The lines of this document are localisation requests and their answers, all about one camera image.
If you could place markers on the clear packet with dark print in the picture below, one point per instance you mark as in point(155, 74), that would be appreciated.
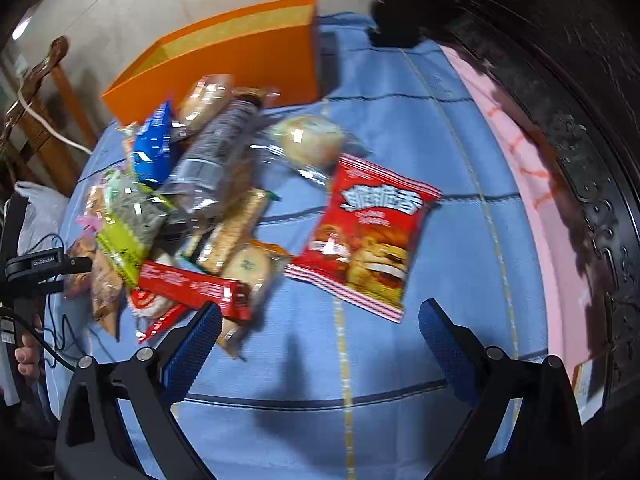
point(215, 155)

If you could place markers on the green snack packet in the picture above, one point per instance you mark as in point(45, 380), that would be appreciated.
point(130, 225)

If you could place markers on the cracker bar packet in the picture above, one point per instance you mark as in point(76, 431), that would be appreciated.
point(232, 232)

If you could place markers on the bread bun packet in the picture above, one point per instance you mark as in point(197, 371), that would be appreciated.
point(205, 100)

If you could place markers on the round bread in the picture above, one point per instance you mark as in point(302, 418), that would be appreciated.
point(310, 140)

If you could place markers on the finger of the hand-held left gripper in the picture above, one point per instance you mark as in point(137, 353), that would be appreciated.
point(50, 288)
point(79, 264)

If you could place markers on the rice cracker packet green label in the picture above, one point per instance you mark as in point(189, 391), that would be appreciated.
point(252, 270)

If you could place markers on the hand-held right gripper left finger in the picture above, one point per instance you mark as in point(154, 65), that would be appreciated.
point(195, 345)

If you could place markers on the clear snack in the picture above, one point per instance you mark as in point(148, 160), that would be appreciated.
point(105, 285)

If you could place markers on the white plastic bag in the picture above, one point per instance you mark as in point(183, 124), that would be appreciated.
point(42, 210)

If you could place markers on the orange cardboard box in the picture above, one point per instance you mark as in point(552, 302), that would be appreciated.
point(240, 65)

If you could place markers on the pink cloth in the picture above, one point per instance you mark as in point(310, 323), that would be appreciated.
point(550, 240)

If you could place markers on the person's left hand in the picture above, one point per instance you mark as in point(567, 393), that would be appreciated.
point(27, 360)

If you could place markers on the red snack packet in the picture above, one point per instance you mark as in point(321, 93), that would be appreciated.
point(370, 240)

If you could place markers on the red bar packet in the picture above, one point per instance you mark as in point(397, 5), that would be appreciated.
point(195, 287)

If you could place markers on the blue snack packet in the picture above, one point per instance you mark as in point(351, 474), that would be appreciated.
point(152, 147)

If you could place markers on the wooden chair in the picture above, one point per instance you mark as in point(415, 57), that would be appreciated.
point(65, 105)

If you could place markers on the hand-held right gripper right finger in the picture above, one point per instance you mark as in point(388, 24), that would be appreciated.
point(445, 355)

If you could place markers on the clear packet with pink print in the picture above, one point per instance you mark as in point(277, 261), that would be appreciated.
point(95, 200)

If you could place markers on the rice cracker packet red label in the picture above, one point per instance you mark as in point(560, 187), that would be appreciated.
point(145, 305)

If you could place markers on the dark carved wooden furniture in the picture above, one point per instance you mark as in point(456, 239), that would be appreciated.
point(575, 85)

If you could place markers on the blue checked cloth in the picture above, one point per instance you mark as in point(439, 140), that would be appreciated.
point(350, 385)

